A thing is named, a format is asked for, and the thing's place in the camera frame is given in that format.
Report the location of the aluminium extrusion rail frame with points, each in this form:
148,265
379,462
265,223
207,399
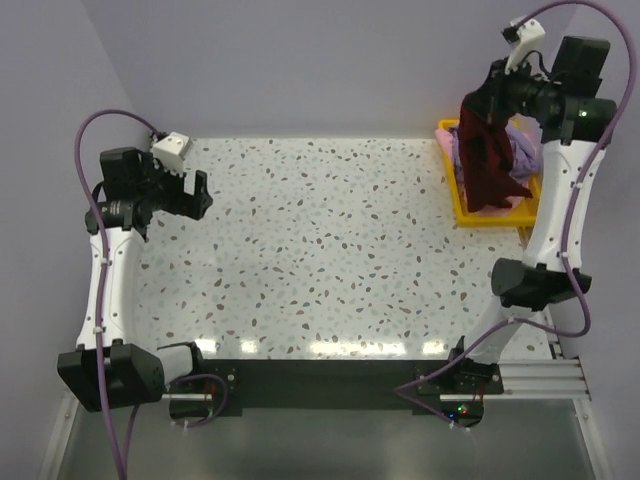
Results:
321,317

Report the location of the dark red t shirt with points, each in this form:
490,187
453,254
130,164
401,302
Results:
487,159

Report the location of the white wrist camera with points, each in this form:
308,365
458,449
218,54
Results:
171,152
523,36

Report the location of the yellow plastic bin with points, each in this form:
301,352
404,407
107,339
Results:
522,216

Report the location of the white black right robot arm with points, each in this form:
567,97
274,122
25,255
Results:
576,129

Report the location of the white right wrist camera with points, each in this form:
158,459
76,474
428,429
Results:
523,36

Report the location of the lavender t shirt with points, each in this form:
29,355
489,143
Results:
525,159

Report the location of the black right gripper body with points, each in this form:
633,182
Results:
514,93

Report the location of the pink t shirt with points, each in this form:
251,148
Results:
449,143

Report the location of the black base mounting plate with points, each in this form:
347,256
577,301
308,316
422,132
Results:
231,387

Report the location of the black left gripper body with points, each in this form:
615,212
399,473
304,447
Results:
161,187

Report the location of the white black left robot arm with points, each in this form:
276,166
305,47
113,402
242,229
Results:
108,356

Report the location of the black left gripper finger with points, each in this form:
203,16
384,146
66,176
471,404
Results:
198,207
200,184

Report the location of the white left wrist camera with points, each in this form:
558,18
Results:
171,152

